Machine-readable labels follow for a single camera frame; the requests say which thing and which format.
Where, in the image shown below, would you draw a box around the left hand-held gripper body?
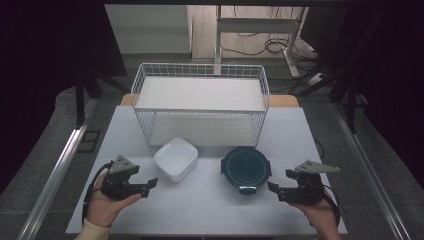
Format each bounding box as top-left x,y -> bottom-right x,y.
100,154 -> 140,202

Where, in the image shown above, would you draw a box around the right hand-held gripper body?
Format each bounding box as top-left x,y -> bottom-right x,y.
285,159 -> 340,204

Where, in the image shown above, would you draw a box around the round container with dark lid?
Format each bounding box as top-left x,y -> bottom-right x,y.
220,145 -> 273,196

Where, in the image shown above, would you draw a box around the white square bowl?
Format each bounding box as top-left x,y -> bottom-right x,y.
153,137 -> 199,183

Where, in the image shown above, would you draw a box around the white wire rack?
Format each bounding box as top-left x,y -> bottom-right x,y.
130,62 -> 271,148

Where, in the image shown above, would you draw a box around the person's left hand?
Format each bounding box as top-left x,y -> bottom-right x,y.
85,173 -> 143,228

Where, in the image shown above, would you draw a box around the person's right hand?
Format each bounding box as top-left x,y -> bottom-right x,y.
290,189 -> 339,231

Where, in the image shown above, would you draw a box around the wooden table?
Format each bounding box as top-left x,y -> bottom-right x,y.
119,93 -> 300,108

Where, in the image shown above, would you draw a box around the black metal stand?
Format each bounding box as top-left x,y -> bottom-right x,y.
74,66 -> 131,129
289,13 -> 384,134

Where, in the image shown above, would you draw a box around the white power strip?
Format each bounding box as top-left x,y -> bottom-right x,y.
306,72 -> 326,86

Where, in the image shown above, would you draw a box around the white cabinet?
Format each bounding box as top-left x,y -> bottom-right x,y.
104,4 -> 194,55

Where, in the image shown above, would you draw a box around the right hand-held gripper cable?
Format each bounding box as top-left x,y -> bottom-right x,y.
321,184 -> 342,228

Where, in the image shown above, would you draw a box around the thin black cable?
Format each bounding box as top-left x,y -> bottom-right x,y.
314,138 -> 326,161

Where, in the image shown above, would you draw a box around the black floor bracket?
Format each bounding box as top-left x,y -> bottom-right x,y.
77,129 -> 101,154

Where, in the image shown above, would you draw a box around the aluminium rail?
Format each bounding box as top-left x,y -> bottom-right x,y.
333,101 -> 413,240
16,98 -> 99,240

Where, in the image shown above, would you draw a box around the black floor cables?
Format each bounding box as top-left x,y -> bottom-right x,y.
219,5 -> 323,69

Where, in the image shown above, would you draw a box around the white metal desk frame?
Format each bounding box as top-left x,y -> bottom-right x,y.
214,4 -> 309,78

